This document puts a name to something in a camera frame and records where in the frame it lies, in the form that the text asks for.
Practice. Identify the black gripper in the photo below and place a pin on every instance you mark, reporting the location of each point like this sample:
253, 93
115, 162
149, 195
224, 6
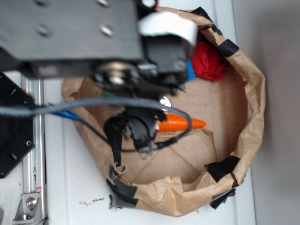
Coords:
131, 50

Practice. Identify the blue sponge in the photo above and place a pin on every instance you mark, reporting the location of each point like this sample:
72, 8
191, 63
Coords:
190, 71

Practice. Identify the red crumpled paper ball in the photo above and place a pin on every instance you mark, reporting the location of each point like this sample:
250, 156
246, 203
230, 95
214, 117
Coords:
208, 62

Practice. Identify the orange plastic toy carrot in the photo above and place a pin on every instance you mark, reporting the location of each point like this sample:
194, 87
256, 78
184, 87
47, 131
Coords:
178, 123

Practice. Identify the brown paper bag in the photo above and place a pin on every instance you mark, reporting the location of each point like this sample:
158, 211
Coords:
227, 173

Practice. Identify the black octagonal mount plate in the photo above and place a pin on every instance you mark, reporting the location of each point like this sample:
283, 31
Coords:
16, 134

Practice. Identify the aluminium extrusion rail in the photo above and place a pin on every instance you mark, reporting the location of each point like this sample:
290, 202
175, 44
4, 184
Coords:
34, 168

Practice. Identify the metal corner bracket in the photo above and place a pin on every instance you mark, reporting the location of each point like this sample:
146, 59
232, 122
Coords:
29, 210

